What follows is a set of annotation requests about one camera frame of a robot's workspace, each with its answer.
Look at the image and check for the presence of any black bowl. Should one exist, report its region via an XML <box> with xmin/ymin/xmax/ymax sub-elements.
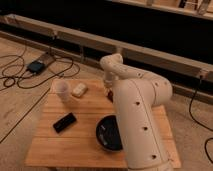
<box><xmin>96</xmin><ymin>115</ymin><xmax>123</xmax><ymax>152</ymax></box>

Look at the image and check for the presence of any beige sponge block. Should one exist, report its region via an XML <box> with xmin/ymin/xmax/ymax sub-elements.
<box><xmin>71</xmin><ymin>83</ymin><xmax>88</xmax><ymax>98</ymax></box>

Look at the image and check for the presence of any wooden table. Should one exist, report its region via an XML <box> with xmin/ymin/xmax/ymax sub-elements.
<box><xmin>25</xmin><ymin>80</ymin><xmax>172</xmax><ymax>169</ymax></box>

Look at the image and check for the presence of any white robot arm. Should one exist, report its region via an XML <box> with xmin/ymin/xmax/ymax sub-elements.
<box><xmin>100</xmin><ymin>53</ymin><xmax>173</xmax><ymax>171</ymax></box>

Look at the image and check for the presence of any black cable at right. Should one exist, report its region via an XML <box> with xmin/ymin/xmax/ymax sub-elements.
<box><xmin>188</xmin><ymin>75</ymin><xmax>213</xmax><ymax>165</ymax></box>

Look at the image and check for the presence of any black rectangular remote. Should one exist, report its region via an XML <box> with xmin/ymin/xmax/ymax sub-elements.
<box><xmin>53</xmin><ymin>113</ymin><xmax>77</xmax><ymax>133</ymax></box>

